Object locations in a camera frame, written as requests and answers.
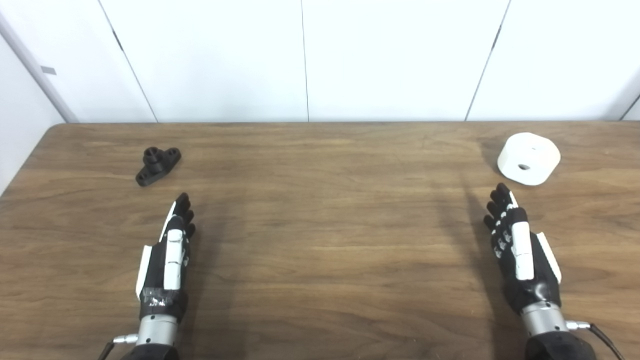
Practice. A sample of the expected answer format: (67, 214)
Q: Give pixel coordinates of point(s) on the grey wall corner post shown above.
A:
(40, 70)

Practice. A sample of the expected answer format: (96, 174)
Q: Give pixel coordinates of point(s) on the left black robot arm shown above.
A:
(156, 332)

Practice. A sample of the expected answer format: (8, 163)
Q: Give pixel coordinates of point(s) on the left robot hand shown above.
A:
(173, 260)

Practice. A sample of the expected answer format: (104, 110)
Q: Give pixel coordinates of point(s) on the round white piece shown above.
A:
(532, 152)

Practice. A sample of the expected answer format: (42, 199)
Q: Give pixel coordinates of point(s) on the black flanged holder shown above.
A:
(156, 166)

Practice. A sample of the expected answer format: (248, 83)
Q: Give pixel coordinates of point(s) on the small grey tape label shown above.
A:
(48, 70)

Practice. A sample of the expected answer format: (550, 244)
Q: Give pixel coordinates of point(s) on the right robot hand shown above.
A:
(521, 255)

